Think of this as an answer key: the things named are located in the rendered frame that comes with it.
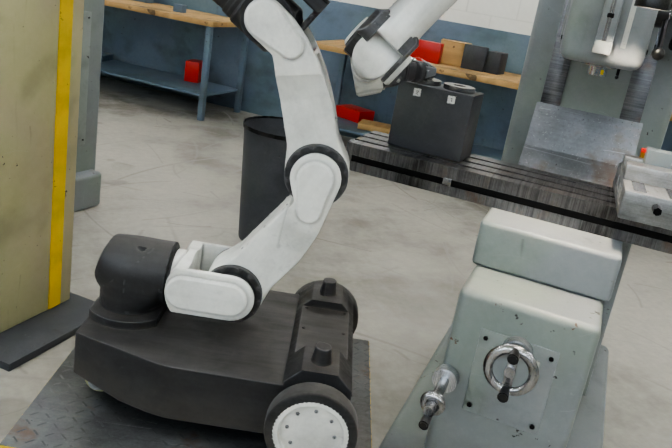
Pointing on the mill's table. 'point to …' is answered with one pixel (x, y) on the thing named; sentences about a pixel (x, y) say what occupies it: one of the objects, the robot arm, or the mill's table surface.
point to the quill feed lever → (661, 32)
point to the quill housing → (639, 34)
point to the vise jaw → (648, 174)
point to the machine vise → (641, 199)
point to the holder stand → (436, 118)
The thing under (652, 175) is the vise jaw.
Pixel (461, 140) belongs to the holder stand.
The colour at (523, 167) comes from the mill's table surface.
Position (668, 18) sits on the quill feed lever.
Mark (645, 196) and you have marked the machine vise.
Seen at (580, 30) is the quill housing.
